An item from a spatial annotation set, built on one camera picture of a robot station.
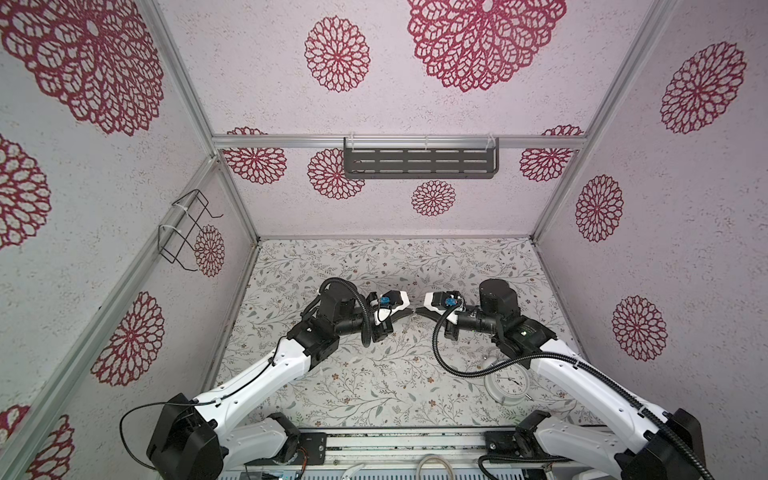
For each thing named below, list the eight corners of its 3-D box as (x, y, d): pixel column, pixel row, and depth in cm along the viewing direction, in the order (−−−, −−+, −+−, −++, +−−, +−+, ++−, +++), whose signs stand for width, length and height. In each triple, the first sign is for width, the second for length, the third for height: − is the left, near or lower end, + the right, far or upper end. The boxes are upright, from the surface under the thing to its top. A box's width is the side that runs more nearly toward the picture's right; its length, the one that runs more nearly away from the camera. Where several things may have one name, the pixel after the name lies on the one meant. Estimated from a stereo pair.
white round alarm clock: (489, 405, 82) (494, 400, 79) (480, 361, 90) (483, 355, 87) (529, 405, 82) (536, 400, 79) (516, 361, 90) (522, 355, 87)
